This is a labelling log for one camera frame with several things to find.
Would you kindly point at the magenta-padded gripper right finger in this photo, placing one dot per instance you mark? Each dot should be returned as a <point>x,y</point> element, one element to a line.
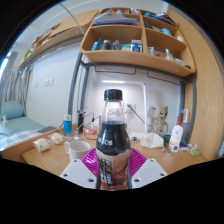
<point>146,171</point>

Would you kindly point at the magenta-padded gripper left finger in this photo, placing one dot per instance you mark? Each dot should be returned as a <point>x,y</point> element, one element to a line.
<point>80,171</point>

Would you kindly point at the dark cola drink bottle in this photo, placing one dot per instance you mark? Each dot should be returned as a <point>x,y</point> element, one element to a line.
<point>113,143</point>

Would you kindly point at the white speckled mug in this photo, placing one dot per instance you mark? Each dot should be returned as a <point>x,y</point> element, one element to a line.
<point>78,149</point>

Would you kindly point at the grey metal ruler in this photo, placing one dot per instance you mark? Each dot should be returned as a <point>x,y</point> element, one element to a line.
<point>166,147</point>

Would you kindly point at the white plastic bag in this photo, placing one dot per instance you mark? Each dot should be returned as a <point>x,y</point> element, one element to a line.
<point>151,140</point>

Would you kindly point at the small white digital clock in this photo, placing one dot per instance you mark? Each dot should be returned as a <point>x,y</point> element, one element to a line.
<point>173,147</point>

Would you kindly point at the wrapped yellow bun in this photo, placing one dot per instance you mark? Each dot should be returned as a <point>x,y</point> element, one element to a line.
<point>41,145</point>
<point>56,138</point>

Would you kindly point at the white pump bottle red top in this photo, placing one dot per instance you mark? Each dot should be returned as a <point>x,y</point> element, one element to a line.
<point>176,133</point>

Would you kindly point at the blue tube with white cap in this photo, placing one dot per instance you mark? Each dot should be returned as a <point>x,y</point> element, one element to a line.
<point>67,125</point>

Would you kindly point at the tall black cylinder bottle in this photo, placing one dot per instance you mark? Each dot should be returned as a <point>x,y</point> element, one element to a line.
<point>80,121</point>

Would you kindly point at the small green packet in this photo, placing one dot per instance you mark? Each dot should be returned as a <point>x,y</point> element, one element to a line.
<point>195,152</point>

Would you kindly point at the clear spray bottle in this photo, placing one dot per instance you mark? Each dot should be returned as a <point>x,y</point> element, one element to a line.
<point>185,125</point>

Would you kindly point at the light blue bed mattress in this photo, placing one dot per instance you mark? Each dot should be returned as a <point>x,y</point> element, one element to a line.
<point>20,128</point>

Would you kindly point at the light teal pillow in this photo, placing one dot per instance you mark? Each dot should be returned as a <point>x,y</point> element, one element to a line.
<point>11,110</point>

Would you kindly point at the white desk lamp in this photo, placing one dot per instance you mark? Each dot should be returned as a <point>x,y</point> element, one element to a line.
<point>123,82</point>

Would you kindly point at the wooden wardrobe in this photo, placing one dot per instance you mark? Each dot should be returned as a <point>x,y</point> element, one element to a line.
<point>208,83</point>

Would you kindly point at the grey curtain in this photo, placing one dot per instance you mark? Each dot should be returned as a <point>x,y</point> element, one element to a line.
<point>16,83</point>

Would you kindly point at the wooden shelf unit with items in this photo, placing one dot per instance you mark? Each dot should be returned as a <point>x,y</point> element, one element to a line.
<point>133,43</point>

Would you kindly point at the long wooden wall shelf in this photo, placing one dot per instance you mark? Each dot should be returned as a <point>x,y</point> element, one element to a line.
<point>63,31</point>

